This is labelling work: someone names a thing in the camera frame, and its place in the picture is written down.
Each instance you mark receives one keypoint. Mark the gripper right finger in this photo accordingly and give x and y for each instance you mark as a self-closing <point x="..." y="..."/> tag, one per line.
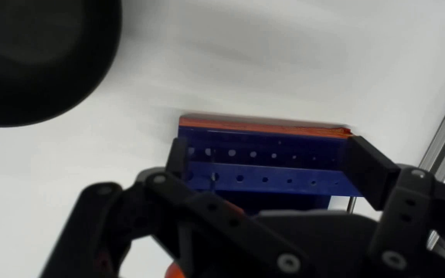
<point x="404" y="216"/>

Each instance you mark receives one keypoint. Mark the black bowl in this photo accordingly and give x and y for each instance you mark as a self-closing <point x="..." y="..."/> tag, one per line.
<point x="33" y="58"/>

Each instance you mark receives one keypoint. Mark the blue and orange drill bit case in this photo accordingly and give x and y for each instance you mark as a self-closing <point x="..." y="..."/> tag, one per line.
<point x="269" y="170"/>

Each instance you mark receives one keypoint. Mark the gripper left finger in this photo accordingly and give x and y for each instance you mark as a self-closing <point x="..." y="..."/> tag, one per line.
<point x="211" y="208"/>

